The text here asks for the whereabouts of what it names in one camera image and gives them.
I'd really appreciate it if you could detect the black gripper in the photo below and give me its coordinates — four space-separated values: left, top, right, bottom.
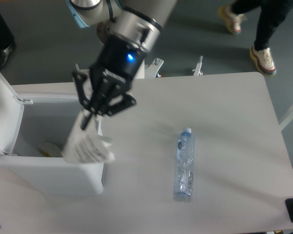
72 35 147 130

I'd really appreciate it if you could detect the white plastic wrapper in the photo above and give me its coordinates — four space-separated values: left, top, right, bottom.
62 110 115 164

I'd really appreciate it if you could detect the clear plastic water bottle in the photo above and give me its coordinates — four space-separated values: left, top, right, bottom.
173 128 194 202

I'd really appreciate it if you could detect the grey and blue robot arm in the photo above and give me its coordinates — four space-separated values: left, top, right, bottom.
72 0 177 130

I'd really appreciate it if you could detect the white crumpled trash in bin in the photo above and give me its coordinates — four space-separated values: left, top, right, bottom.
38 141 62 157

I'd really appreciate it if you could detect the white trash can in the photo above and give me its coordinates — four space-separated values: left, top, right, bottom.
0 92 104 196

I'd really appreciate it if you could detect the white trash can lid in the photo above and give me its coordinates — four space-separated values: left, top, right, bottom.
0 72 33 155

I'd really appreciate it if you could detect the black leather shoe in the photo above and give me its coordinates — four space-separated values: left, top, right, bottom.
0 42 16 70

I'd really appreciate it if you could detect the white and red sneaker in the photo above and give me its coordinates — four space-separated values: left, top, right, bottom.
250 45 276 76

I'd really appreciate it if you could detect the black trouser leg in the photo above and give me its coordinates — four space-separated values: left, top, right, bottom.
231 0 293 51

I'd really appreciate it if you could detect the white pedestal foot bracket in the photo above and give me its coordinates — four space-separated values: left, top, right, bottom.
74 55 204 82

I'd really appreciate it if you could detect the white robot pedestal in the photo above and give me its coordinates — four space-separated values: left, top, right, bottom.
96 19 145 79

